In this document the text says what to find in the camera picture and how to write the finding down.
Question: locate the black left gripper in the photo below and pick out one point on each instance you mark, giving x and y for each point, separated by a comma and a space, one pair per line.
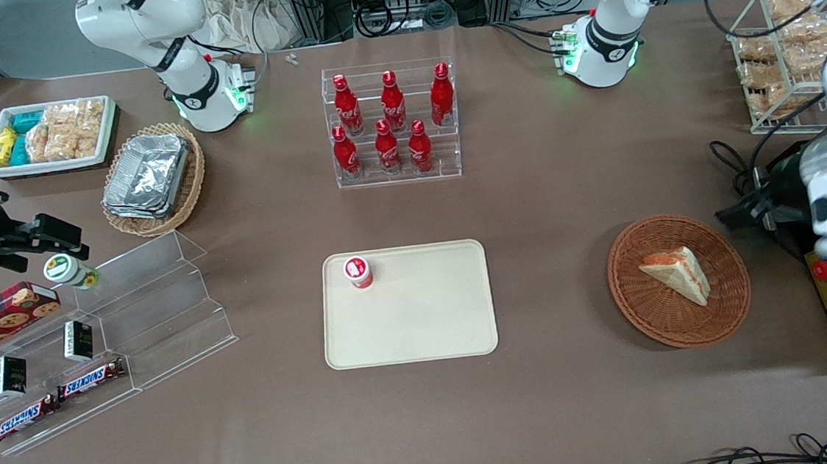
781, 192

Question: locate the triangular sandwich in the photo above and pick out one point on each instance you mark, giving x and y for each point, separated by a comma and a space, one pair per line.
679, 276

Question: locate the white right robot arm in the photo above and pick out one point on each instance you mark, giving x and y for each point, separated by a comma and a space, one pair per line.
146, 17

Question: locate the white rectangular snack tray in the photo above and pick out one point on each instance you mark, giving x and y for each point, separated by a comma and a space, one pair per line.
46, 165

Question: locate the brown round wicker basket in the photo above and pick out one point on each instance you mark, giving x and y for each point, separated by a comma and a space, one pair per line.
649, 317

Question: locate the light oval wicker basket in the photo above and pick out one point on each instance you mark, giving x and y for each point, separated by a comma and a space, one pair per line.
188, 183

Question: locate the beige plastic tray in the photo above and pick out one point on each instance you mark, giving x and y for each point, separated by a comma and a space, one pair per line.
420, 320

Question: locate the green lidded white cup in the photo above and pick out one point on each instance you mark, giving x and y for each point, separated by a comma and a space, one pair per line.
66, 270

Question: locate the clear rice cracker pack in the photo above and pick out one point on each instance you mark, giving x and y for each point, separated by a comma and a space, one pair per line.
61, 145
59, 114
40, 143
89, 125

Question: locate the teal snack packet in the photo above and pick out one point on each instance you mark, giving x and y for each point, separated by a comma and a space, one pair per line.
27, 121
20, 151

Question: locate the small black box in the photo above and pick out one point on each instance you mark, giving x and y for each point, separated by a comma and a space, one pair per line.
78, 341
9, 376

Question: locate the stack of foil trays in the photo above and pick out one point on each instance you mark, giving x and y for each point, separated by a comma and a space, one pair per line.
147, 175

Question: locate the yellow snack packet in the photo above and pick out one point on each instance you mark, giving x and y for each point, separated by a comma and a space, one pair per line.
4, 145

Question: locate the bagged fried snack pack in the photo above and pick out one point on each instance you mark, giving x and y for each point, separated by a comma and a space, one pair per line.
779, 98
755, 49
788, 3
807, 30
802, 57
761, 75

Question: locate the clear acrylic stepped shelf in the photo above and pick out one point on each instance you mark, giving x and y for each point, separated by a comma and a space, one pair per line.
169, 310

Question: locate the Snickers chocolate bar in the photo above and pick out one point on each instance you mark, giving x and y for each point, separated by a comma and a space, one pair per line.
24, 419
91, 379

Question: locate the beige cloth bag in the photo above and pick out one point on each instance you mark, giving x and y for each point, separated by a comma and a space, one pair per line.
242, 20

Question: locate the small clear connector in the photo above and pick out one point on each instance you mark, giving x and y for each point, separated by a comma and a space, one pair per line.
291, 59

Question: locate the clear acrylic bottle rack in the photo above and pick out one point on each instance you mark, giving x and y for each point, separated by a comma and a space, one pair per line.
445, 163

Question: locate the red cola bottle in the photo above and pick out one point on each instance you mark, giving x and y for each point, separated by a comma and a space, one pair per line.
387, 149
348, 108
441, 97
393, 104
419, 149
345, 155

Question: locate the red white yogurt cup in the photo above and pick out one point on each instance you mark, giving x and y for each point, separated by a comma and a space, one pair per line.
359, 272

